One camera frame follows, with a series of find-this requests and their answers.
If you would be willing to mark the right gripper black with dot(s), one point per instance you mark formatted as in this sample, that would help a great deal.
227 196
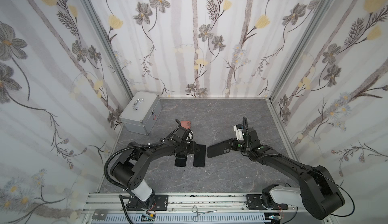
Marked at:
239 145

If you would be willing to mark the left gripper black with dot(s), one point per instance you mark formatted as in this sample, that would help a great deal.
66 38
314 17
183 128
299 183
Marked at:
190 148

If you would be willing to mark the pink phone case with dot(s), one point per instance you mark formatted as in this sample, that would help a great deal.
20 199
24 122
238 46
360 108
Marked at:
186 124

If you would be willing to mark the phone with black screen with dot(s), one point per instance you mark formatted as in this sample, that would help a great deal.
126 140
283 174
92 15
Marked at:
180 161

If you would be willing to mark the black phone case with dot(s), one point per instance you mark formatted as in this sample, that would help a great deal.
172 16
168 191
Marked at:
218 149

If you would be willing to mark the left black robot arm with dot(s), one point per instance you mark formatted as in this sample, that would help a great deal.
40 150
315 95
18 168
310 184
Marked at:
127 167

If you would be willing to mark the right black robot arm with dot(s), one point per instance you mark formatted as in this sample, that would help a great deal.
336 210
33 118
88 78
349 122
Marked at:
317 191

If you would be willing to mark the silver first aid case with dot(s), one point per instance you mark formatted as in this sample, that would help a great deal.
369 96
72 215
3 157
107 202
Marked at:
142 112

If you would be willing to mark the metal scissors forceps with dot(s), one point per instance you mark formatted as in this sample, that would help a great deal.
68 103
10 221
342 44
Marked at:
198 213

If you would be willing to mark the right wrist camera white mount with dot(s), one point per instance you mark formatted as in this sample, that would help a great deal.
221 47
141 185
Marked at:
238 132

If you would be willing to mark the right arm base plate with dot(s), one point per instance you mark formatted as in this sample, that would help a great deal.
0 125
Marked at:
255 202

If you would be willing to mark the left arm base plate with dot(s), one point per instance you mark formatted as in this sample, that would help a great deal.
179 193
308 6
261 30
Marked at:
154 203

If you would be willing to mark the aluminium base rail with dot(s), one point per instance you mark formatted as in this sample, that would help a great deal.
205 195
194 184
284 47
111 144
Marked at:
231 209

